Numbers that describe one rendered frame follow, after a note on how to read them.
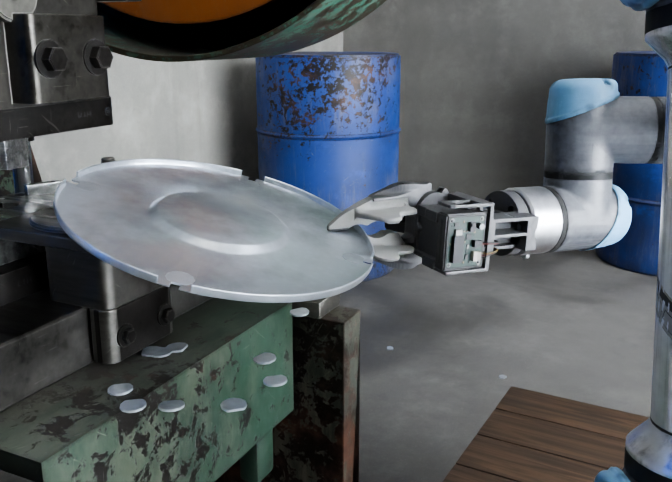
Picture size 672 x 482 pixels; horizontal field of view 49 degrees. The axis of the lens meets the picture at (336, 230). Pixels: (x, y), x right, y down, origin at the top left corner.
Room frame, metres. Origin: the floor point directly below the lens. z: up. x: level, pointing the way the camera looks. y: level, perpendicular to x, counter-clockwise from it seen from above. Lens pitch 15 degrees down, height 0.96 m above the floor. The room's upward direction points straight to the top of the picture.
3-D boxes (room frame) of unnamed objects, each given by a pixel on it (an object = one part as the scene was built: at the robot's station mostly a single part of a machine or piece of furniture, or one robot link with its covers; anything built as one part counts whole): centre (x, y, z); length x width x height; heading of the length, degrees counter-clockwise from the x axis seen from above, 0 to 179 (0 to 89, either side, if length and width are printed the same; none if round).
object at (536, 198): (0.80, -0.21, 0.75); 0.08 x 0.05 x 0.08; 26
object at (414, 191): (0.75, -0.07, 0.79); 0.09 x 0.02 x 0.05; 116
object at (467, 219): (0.76, -0.14, 0.76); 0.12 x 0.09 x 0.08; 116
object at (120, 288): (0.70, 0.20, 0.72); 0.25 x 0.14 x 0.14; 64
